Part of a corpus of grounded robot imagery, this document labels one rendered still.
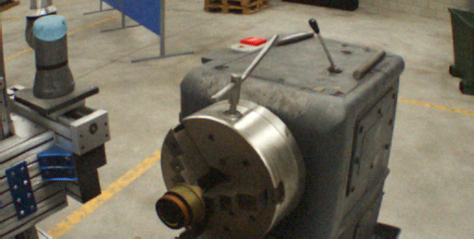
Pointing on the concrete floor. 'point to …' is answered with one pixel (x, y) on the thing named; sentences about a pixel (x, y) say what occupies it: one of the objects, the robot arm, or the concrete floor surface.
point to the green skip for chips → (463, 49)
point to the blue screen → (143, 9)
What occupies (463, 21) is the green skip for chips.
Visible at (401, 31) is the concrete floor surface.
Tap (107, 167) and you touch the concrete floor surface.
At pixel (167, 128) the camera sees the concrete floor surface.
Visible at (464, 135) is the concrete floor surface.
